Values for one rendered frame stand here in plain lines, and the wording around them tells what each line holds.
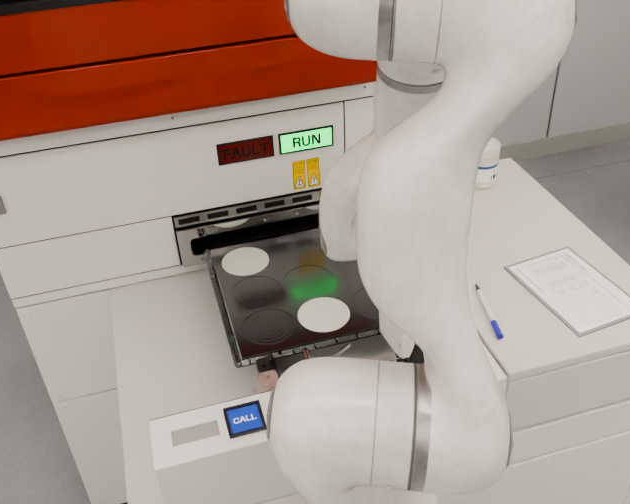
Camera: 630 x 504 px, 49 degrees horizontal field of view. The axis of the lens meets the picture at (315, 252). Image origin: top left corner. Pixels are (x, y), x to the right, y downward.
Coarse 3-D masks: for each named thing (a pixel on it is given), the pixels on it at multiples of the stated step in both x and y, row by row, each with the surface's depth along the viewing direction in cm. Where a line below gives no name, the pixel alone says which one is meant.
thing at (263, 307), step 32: (288, 256) 148; (320, 256) 147; (224, 288) 140; (256, 288) 139; (288, 288) 139; (320, 288) 139; (352, 288) 138; (256, 320) 132; (288, 320) 131; (352, 320) 130; (256, 352) 125
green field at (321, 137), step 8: (328, 128) 146; (288, 136) 145; (296, 136) 145; (304, 136) 146; (312, 136) 146; (320, 136) 147; (328, 136) 148; (288, 144) 146; (296, 144) 146; (304, 144) 147; (312, 144) 148; (320, 144) 148; (328, 144) 149
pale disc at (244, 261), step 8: (240, 248) 151; (248, 248) 150; (256, 248) 150; (224, 256) 148; (232, 256) 148; (240, 256) 148; (248, 256) 148; (256, 256) 148; (264, 256) 148; (224, 264) 146; (232, 264) 146; (240, 264) 146; (248, 264) 146; (256, 264) 146; (264, 264) 146; (232, 272) 144; (240, 272) 144; (248, 272) 144; (256, 272) 144
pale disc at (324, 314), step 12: (312, 300) 136; (324, 300) 135; (336, 300) 135; (300, 312) 133; (312, 312) 133; (324, 312) 133; (336, 312) 132; (348, 312) 132; (312, 324) 130; (324, 324) 130; (336, 324) 130
